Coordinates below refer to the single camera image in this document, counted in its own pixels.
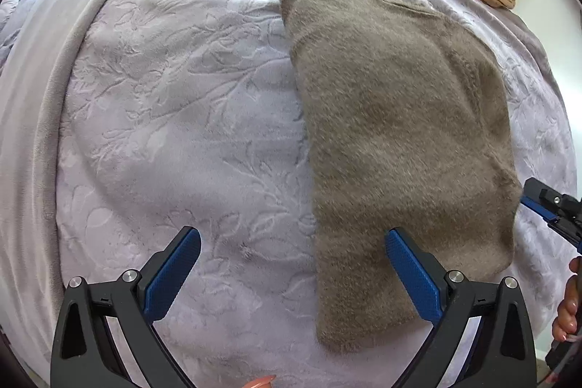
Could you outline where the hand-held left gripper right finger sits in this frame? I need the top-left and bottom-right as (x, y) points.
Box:
(384, 227), (538, 388)

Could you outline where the lilac wrinkled duvet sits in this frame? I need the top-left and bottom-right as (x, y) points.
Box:
(0, 0), (69, 68)

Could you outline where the taupe fuzzy sweater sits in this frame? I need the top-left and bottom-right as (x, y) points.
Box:
(278, 0), (523, 355)

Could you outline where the person's right hand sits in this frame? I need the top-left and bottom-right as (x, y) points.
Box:
(551, 255), (582, 344)

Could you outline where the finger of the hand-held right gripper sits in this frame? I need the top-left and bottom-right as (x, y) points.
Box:
(519, 177), (565, 223)

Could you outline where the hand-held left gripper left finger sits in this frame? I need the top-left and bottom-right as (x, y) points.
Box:
(51, 226), (202, 388)

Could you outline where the lavender embossed floral blanket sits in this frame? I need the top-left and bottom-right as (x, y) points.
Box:
(0, 0), (578, 388)

